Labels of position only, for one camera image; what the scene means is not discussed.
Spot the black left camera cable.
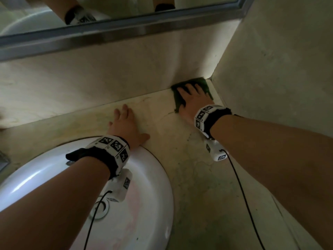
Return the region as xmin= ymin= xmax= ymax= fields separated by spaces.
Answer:
xmin=83 ymin=190 xmax=113 ymax=250

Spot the chrome faucet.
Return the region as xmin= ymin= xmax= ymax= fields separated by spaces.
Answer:
xmin=0 ymin=151 xmax=11 ymax=175

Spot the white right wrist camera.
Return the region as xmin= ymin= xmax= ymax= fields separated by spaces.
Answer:
xmin=205 ymin=139 xmax=229 ymax=162

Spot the person's right hand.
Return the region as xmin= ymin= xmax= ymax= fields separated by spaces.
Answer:
xmin=176 ymin=83 xmax=215 ymax=123

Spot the white round sink basin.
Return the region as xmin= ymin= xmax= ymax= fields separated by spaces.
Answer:
xmin=0 ymin=137 xmax=174 ymax=250

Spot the black camera cable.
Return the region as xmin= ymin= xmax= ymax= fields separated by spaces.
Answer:
xmin=220 ymin=149 xmax=266 ymax=250
xmin=83 ymin=190 xmax=113 ymax=250

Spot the person's left forearm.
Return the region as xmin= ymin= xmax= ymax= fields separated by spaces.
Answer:
xmin=0 ymin=156 xmax=111 ymax=250

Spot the black left wristband with markers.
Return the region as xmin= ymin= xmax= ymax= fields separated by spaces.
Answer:
xmin=65 ymin=135 xmax=130 ymax=180

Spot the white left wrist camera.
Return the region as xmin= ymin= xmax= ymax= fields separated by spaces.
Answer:
xmin=105 ymin=168 xmax=133 ymax=203

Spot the black wristband with markers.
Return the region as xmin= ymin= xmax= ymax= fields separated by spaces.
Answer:
xmin=194 ymin=104 xmax=232 ymax=140
xmin=65 ymin=135 xmax=130 ymax=180

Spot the green scouring pad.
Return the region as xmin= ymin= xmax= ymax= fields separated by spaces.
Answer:
xmin=171 ymin=77 xmax=214 ymax=114

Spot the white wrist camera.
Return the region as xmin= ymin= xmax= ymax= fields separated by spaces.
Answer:
xmin=105 ymin=168 xmax=133 ymax=203
xmin=205 ymin=139 xmax=229 ymax=162

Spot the metal framed wall mirror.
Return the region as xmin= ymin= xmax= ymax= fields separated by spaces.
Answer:
xmin=0 ymin=0 xmax=255 ymax=61

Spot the person's left hand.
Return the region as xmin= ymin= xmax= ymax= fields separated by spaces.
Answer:
xmin=107 ymin=104 xmax=151 ymax=151

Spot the black right camera cable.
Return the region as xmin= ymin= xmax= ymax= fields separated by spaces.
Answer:
xmin=220 ymin=149 xmax=266 ymax=250

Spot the black right wristband with markers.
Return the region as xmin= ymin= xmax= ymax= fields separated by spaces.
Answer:
xmin=194 ymin=104 xmax=232 ymax=140

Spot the person's right forearm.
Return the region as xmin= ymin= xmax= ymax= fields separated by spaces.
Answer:
xmin=210 ymin=116 xmax=333 ymax=250

